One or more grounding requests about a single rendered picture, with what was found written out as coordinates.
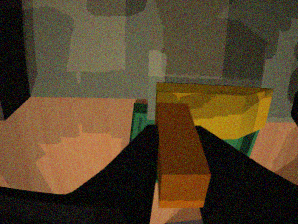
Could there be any green tray floor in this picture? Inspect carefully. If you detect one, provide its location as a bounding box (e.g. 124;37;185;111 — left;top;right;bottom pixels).
137;117;245;151

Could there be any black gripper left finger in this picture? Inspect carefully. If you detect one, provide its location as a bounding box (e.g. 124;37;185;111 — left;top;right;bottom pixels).
0;124;160;224

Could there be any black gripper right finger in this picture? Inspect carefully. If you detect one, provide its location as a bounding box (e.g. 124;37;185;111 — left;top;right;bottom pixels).
196;125;298;224

